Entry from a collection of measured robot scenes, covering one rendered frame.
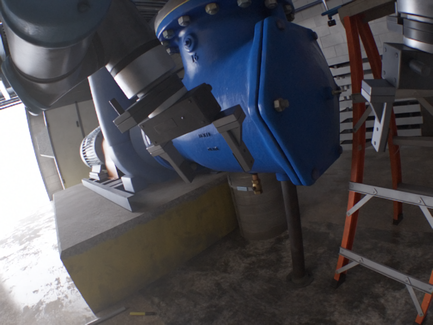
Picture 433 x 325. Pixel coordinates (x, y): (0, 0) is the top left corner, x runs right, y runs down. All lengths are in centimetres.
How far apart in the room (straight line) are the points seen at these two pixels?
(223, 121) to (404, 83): 25
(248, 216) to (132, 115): 129
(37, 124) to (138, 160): 548
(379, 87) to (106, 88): 136
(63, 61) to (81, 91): 676
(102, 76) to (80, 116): 377
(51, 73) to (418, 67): 37
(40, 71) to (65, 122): 493
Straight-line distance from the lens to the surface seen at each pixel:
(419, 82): 33
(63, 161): 508
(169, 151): 43
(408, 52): 31
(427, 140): 117
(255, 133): 65
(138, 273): 144
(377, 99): 32
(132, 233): 134
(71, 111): 521
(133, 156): 143
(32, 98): 29
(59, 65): 23
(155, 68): 33
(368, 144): 101
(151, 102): 31
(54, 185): 664
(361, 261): 101
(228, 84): 69
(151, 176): 148
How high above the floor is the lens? 84
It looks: 11 degrees down
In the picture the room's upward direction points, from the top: 14 degrees counter-clockwise
